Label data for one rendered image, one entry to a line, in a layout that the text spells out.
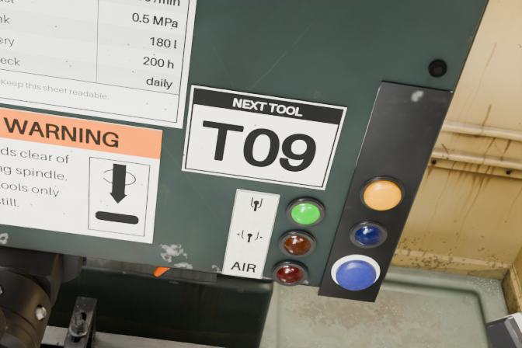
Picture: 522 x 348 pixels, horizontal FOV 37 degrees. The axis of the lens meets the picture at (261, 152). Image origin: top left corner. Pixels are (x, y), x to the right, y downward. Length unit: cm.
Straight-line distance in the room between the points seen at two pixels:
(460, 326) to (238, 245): 155
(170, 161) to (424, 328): 157
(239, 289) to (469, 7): 121
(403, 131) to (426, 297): 163
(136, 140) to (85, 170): 5
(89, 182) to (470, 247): 164
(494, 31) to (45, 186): 128
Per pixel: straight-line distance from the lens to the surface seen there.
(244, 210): 55
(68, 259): 82
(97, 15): 47
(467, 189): 196
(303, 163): 52
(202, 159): 52
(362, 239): 56
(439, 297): 213
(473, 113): 181
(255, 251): 58
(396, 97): 49
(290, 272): 58
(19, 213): 58
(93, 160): 53
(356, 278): 59
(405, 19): 46
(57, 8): 47
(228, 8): 46
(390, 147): 51
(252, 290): 161
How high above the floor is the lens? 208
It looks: 39 degrees down
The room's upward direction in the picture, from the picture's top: 11 degrees clockwise
